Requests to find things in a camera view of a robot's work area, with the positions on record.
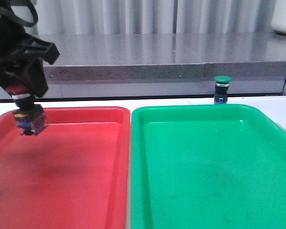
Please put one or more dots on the grey stone counter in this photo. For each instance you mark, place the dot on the grey stone counter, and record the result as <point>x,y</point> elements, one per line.
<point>166,65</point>

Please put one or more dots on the red mushroom push button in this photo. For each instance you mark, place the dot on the red mushroom push button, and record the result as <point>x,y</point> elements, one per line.
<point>29,117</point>

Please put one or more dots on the green plastic tray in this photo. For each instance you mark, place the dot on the green plastic tray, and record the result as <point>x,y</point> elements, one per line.
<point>207,167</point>

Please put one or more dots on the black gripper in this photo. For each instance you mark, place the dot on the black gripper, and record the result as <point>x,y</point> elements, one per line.
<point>22,57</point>

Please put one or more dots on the red plastic tray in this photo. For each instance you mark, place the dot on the red plastic tray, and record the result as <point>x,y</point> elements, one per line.
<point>73,175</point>

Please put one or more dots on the white container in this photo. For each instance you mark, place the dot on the white container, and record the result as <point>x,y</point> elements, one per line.
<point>278,22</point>

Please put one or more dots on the green mushroom push button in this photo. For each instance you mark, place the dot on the green mushroom push button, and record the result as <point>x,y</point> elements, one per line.
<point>221,89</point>

